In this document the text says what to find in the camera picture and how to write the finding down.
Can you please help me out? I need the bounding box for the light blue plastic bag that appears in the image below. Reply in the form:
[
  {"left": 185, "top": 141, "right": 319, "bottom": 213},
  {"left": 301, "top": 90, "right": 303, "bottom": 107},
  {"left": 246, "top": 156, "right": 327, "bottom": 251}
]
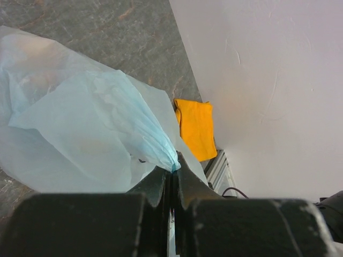
[{"left": 1, "top": 26, "right": 206, "bottom": 193}]

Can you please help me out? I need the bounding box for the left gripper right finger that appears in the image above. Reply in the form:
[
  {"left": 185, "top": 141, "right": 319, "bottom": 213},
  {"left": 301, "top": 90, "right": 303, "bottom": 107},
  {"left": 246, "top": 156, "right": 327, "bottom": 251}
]
[{"left": 173, "top": 155, "right": 338, "bottom": 256}]

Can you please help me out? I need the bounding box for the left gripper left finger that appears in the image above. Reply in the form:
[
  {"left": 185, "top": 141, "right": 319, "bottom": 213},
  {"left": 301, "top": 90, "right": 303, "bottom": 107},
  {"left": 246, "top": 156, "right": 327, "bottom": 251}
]
[{"left": 1, "top": 167, "right": 168, "bottom": 256}]

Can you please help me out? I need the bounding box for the orange folded cloth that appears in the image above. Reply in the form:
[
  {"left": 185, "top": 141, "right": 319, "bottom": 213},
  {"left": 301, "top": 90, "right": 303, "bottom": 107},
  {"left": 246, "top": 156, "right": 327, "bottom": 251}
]
[{"left": 174, "top": 99, "right": 217, "bottom": 162}]

